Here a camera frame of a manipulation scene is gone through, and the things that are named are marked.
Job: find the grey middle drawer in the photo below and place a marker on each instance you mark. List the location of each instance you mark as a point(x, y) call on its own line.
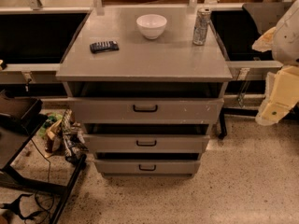
point(151, 143)

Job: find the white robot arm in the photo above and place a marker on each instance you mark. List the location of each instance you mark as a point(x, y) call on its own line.
point(283, 39)

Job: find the grey drawer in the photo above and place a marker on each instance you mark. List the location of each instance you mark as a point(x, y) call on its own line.
point(151, 143)
point(147, 167)
point(146, 110)

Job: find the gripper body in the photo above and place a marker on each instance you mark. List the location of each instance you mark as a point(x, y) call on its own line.
point(287, 41)

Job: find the grey drawer cabinet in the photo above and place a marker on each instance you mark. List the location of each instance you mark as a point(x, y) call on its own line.
point(170, 66)

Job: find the silver drink can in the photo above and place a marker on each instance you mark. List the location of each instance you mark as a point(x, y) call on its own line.
point(201, 24)

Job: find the grey bottom drawer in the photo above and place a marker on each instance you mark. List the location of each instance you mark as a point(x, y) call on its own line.
point(147, 167)

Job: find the pile of snack bags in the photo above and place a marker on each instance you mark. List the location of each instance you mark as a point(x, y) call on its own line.
point(61, 131)

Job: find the black tray on table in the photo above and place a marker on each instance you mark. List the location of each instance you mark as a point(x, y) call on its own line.
point(16, 113)

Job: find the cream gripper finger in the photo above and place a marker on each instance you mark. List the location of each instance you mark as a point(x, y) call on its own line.
point(271, 113)

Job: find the black table left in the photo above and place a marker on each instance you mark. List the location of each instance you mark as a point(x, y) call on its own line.
point(11, 145)

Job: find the white bowl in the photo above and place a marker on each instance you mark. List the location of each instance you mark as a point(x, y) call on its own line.
point(151, 26)

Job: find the grey top drawer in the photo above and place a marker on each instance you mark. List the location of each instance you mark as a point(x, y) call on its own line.
point(146, 110)

